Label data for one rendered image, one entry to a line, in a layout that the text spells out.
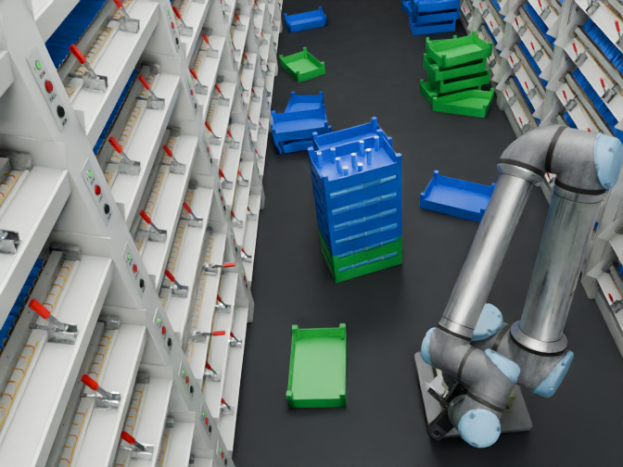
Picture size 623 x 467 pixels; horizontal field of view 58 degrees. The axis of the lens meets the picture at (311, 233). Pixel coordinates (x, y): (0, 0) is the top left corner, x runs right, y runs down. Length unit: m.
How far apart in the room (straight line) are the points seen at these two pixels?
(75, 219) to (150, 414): 0.49
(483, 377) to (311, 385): 0.82
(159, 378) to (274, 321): 0.99
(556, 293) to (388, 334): 0.81
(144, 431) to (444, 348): 0.72
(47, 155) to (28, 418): 0.39
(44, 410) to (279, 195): 2.11
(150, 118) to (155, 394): 0.65
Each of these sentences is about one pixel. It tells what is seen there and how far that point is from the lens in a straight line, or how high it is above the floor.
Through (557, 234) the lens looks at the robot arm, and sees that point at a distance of 1.51.
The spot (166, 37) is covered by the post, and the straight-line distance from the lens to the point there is 1.59.
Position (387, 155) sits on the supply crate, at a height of 0.48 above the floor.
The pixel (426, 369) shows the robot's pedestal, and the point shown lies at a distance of 2.04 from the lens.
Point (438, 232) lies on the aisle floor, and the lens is 2.58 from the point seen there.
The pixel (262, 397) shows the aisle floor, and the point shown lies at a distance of 2.09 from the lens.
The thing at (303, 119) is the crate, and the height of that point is 0.08.
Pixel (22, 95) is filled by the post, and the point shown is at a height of 1.41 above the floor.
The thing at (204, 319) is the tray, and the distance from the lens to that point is 1.70.
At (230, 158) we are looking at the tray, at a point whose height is 0.50.
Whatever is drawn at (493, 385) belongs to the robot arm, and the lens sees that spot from 1.42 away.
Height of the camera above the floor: 1.75
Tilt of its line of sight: 42 degrees down
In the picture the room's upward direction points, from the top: 9 degrees counter-clockwise
